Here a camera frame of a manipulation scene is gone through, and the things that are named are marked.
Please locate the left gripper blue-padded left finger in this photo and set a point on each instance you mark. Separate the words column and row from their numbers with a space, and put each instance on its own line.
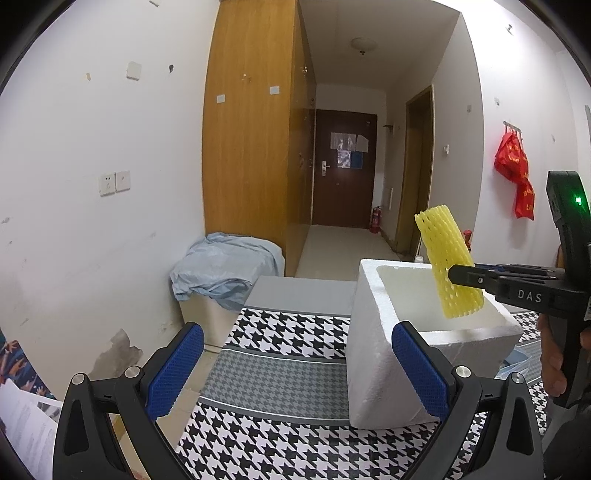
column 86, row 446

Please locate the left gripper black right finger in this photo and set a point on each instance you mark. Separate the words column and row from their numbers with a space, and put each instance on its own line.
column 509, row 445

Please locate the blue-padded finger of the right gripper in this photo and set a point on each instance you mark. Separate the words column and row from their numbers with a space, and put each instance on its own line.
column 521, row 269
column 488, row 280

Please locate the yellow foam fruit net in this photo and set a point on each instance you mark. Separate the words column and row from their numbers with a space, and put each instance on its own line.
column 446, row 248

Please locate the blue surgical masks stack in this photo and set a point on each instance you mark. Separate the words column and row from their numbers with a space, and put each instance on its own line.
column 518, row 361

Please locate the person's right hand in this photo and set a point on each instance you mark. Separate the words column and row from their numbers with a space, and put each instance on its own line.
column 554, row 381

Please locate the papers at left edge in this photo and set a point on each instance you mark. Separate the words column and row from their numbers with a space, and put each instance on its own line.
column 29, row 411

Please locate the red cloth bags on hook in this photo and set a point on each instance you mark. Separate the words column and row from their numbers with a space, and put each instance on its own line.
column 512, row 163

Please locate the red fire extinguisher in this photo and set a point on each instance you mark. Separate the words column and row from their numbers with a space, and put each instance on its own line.
column 375, row 222

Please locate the white styrofoam box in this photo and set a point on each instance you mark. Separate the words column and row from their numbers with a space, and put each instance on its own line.
column 389, row 292

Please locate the dark brown entrance door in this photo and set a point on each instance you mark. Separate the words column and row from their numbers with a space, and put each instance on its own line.
column 343, row 197

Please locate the houndstooth table runner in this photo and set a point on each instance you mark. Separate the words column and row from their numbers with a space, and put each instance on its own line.
column 275, row 406

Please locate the papers on door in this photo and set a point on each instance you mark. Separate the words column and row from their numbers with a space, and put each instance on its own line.
column 350, row 149

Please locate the light blue cloth cover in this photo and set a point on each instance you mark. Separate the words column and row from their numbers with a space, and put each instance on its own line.
column 224, row 268

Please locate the ceiling lamp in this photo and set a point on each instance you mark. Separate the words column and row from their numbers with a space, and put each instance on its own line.
column 363, row 45

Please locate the wooden wardrobe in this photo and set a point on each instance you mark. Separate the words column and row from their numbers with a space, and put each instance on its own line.
column 258, row 125

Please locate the wooden side door frame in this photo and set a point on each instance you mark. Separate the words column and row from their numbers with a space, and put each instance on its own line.
column 417, row 173

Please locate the white wall socket pair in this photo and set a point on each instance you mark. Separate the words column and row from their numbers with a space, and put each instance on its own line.
column 110, row 184

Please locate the white wall switch plate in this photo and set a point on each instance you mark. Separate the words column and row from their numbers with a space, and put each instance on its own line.
column 133, row 71

